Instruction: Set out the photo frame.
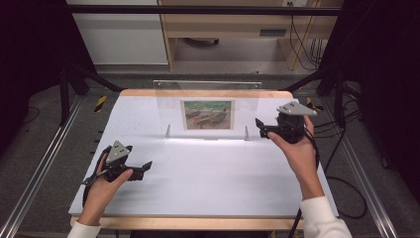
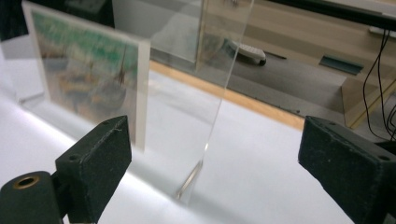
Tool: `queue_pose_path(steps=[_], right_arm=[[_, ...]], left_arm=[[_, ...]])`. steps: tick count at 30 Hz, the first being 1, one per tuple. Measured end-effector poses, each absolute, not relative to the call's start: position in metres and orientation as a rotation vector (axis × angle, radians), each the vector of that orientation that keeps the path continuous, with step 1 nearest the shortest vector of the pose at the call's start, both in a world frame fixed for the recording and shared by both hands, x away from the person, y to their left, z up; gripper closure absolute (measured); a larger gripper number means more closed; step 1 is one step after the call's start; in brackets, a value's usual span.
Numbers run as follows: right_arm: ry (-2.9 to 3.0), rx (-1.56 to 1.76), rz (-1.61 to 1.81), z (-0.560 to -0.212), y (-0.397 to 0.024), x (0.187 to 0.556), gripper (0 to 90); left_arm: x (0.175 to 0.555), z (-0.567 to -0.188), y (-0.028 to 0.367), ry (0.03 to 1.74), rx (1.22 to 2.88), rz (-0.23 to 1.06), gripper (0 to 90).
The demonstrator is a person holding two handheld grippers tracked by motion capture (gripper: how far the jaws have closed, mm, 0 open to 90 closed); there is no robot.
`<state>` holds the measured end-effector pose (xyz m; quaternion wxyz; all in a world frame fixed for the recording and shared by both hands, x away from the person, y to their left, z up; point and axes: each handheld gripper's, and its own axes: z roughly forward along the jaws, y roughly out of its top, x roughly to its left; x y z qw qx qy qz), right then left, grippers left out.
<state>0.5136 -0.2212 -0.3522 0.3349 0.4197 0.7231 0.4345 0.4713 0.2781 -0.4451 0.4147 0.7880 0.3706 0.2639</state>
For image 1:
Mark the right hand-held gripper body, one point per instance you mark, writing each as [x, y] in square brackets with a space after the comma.
[292, 127]

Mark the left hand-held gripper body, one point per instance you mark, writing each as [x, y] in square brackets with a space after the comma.
[117, 153]

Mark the painting print card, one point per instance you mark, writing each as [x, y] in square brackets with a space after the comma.
[208, 115]

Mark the clear acrylic photo frame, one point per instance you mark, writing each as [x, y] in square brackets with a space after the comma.
[168, 105]

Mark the person's right hand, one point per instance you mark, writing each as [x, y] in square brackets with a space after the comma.
[302, 155]

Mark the person's left hand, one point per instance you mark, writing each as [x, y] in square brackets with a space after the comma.
[99, 195]

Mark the yellow clamp right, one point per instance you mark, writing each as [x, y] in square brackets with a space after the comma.
[318, 107]

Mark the yellow clamp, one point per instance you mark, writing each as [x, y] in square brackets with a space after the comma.
[100, 103]
[318, 107]

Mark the yellow clamp left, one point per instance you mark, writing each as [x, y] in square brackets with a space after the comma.
[100, 103]

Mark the black metal stand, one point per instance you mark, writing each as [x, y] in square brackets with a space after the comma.
[339, 99]
[64, 95]

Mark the white table mat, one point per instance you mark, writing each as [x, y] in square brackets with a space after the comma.
[204, 178]

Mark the wooden table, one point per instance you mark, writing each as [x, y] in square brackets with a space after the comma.
[138, 93]

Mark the wooden desk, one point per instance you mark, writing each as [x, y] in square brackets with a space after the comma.
[228, 23]

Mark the black curtain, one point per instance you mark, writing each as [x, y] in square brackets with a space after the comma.
[33, 49]
[386, 66]

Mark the white cabinet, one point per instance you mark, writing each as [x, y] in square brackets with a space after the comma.
[122, 39]

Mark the aluminium floor rail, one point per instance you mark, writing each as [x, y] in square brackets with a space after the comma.
[39, 162]
[366, 165]

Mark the black horizontal frame bar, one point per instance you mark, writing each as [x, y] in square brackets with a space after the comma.
[198, 10]

